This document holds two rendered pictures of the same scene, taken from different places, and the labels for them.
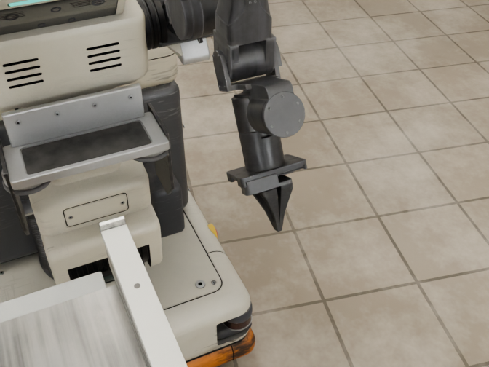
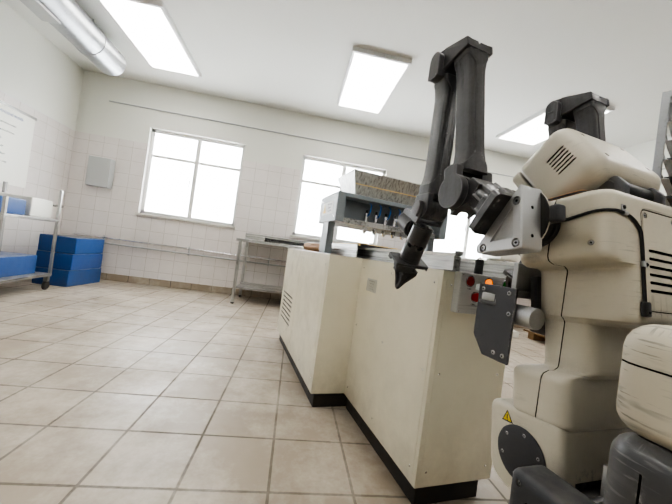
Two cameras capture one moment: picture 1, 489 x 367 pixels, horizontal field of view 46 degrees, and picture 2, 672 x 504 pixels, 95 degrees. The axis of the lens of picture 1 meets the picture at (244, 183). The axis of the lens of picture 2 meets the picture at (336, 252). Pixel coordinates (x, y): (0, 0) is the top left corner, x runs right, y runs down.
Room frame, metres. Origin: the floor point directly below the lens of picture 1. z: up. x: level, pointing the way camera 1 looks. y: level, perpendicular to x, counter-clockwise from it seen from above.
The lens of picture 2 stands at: (1.54, -0.15, 0.84)
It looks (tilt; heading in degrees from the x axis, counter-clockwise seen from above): 0 degrees down; 186
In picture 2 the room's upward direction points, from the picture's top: 8 degrees clockwise
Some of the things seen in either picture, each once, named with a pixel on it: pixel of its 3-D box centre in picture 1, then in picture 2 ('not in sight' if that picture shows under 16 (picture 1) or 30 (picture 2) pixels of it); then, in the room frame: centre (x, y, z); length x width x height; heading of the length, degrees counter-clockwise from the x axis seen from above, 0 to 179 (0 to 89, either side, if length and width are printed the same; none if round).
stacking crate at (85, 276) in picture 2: not in sight; (69, 274); (-2.11, -3.92, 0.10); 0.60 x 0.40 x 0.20; 11
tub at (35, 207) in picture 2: not in sight; (17, 204); (-1.33, -3.83, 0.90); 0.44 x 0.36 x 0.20; 112
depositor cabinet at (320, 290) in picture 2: not in sight; (341, 310); (-0.82, -0.28, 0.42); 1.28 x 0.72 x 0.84; 25
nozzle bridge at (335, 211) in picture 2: not in sight; (380, 233); (-0.39, -0.09, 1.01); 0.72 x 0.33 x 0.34; 115
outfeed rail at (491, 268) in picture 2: not in sight; (389, 256); (-0.55, 0.00, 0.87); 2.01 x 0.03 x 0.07; 25
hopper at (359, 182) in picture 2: not in sight; (385, 194); (-0.39, -0.09, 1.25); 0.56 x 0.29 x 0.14; 115
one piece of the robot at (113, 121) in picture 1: (86, 157); (540, 313); (0.78, 0.27, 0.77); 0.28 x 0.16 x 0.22; 114
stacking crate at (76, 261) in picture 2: not in sight; (71, 259); (-2.11, -3.92, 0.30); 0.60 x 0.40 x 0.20; 13
